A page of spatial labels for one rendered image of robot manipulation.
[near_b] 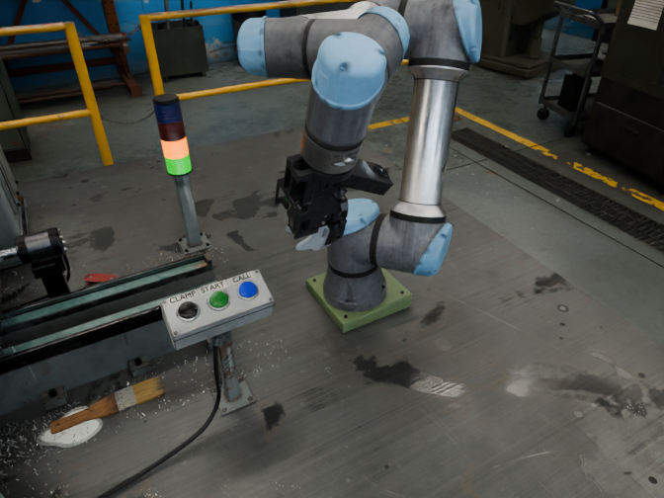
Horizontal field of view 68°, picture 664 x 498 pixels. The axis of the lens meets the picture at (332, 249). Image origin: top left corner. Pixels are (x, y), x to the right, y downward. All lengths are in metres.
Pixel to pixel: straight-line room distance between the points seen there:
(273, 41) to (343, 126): 0.17
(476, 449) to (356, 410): 0.23
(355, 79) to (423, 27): 0.47
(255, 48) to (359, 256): 0.51
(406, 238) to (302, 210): 0.37
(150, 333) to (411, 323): 0.57
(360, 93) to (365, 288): 0.64
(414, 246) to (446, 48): 0.37
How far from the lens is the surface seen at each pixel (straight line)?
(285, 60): 0.68
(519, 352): 1.16
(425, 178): 0.99
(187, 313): 0.81
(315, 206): 0.67
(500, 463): 0.98
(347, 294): 1.12
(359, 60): 0.54
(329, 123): 0.57
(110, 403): 1.08
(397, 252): 1.00
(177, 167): 1.29
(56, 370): 1.11
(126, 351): 1.11
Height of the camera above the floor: 1.60
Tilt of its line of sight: 36 degrees down
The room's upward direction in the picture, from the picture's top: straight up
